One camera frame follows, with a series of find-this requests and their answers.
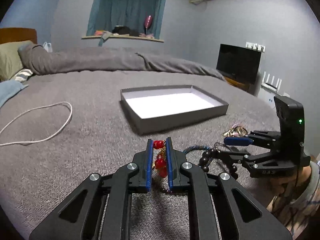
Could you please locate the grey duvet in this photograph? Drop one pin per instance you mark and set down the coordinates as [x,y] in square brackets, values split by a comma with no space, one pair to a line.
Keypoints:
[41,62]

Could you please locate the white wall hooks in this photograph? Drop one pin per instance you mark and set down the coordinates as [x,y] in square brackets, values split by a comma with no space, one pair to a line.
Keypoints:
[255,46]

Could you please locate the person's right hand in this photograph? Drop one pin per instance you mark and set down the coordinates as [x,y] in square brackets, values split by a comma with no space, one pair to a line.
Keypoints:
[288,189]

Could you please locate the wooden window sill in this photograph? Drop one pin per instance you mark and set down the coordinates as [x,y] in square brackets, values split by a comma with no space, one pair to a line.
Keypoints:
[124,37]

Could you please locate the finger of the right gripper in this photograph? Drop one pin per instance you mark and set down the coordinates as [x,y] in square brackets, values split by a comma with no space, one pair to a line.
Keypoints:
[230,156]
[240,139]

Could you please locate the black clothes on sill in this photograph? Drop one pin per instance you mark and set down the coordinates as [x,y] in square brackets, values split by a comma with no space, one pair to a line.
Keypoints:
[124,30]

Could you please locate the grey cardboard tray box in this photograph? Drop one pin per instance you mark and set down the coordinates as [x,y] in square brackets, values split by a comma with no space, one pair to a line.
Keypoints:
[160,108]

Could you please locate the olive green pillow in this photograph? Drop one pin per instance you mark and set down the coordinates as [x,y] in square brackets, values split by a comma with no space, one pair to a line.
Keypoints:
[11,62]

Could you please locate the black camera box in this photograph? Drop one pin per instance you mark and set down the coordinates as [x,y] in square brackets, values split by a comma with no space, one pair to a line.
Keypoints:
[291,119]

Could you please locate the wooden tv stand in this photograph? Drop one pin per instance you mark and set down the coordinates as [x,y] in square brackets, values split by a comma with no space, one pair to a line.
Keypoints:
[242,86]

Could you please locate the grey bed cover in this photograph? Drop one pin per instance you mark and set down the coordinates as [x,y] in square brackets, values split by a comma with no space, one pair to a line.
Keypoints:
[63,127]

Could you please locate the teal window curtain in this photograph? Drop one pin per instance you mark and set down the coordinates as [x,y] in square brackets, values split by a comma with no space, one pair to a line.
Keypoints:
[106,14]

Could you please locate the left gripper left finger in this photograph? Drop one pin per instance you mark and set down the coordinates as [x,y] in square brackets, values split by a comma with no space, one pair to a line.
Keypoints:
[100,207]

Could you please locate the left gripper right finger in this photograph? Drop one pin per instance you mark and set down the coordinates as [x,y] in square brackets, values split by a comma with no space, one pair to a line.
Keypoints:
[218,206]

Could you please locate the plaid sleeve forearm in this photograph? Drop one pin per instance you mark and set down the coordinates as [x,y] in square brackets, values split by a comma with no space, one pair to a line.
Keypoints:
[301,217]

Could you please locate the white plastic bag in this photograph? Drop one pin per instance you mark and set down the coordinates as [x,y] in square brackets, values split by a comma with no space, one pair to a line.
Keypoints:
[48,47]

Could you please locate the striped pillow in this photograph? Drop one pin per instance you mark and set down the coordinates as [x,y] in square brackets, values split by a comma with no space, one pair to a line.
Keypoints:
[23,75]

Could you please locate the pink balloon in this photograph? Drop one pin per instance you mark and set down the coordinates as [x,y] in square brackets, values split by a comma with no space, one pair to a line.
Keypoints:
[147,23]

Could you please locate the black television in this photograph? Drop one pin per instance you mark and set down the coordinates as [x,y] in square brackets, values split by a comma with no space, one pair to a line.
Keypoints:
[239,64]

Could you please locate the light blue blanket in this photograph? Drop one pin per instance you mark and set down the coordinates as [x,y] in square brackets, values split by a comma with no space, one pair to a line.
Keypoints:
[9,89]

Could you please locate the pink cord jewelry bundle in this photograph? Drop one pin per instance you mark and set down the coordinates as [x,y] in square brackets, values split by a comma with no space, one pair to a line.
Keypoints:
[236,131]

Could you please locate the white wifi router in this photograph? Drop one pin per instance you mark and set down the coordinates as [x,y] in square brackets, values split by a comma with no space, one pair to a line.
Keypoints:
[271,82]

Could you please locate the wooden headboard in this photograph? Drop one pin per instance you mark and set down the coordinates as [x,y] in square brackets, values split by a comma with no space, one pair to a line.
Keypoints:
[17,35]

